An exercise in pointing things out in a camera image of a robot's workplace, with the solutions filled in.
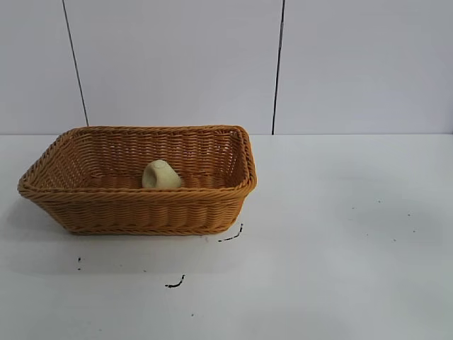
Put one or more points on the pale yellow egg yolk pastry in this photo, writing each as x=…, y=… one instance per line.
x=163, y=177

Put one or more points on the brown woven wicker basket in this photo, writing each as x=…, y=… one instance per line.
x=141, y=209

